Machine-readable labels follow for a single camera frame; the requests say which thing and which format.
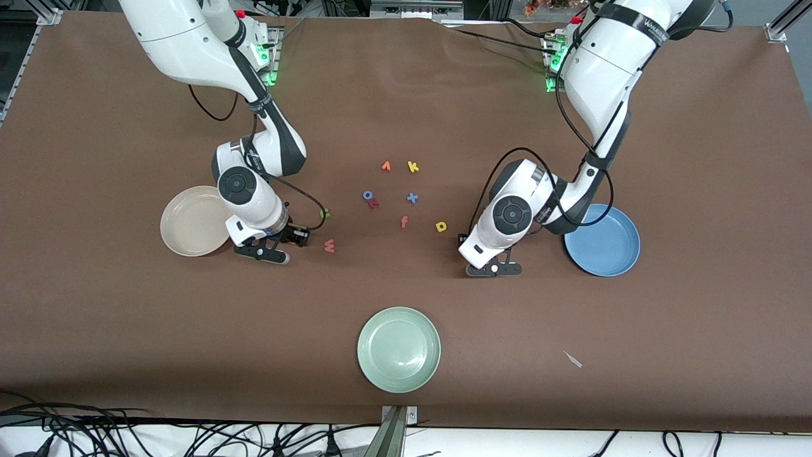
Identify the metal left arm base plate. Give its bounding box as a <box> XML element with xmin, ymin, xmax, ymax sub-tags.
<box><xmin>543</xmin><ymin>32</ymin><xmax>566</xmax><ymax>95</ymax></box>

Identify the tangled black cable bundle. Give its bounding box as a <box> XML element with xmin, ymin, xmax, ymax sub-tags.
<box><xmin>0</xmin><ymin>388</ymin><xmax>381</xmax><ymax>457</ymax></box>

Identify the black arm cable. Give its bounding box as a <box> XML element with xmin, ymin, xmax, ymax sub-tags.
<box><xmin>187</xmin><ymin>76</ymin><xmax>329</xmax><ymax>230</ymax></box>
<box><xmin>468</xmin><ymin>38</ymin><xmax>615</xmax><ymax>238</ymax></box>

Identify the beige round plate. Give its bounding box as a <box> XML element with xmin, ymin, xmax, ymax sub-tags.
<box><xmin>160</xmin><ymin>185</ymin><xmax>237</xmax><ymax>257</ymax></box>

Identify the blue round plate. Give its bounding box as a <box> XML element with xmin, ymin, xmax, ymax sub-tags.
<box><xmin>564</xmin><ymin>203</ymin><xmax>641</xmax><ymax>277</ymax></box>

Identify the brown table cover sheet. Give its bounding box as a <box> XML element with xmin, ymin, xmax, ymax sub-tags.
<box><xmin>0</xmin><ymin>10</ymin><xmax>812</xmax><ymax>434</ymax></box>

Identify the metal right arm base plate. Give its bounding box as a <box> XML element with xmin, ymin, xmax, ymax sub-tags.
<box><xmin>251</xmin><ymin>25</ymin><xmax>284</xmax><ymax>87</ymax></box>

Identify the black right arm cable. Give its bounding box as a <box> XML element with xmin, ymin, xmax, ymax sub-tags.
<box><xmin>187</xmin><ymin>76</ymin><xmax>329</xmax><ymax>230</ymax></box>

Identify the orange brown background object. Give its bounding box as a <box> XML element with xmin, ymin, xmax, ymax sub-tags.
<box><xmin>523</xmin><ymin>0</ymin><xmax>572</xmax><ymax>17</ymax></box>

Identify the aluminium frame profile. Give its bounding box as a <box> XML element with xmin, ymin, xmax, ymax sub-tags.
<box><xmin>370</xmin><ymin>0</ymin><xmax>465</xmax><ymax>21</ymax></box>

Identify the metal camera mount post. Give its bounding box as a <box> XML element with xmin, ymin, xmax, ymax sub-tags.
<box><xmin>363</xmin><ymin>405</ymin><xmax>419</xmax><ymax>457</ymax></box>

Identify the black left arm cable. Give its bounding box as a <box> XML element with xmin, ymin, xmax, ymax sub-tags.
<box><xmin>468</xmin><ymin>38</ymin><xmax>615</xmax><ymax>238</ymax></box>

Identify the thin black table cable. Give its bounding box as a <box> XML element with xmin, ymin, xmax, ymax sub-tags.
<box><xmin>501</xmin><ymin>18</ymin><xmax>560</xmax><ymax>39</ymax></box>
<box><xmin>453</xmin><ymin>28</ymin><xmax>553</xmax><ymax>56</ymax></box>

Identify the pale green round plate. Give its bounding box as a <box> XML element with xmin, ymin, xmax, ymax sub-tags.
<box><xmin>357</xmin><ymin>307</ymin><xmax>442</xmax><ymax>394</ymax></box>

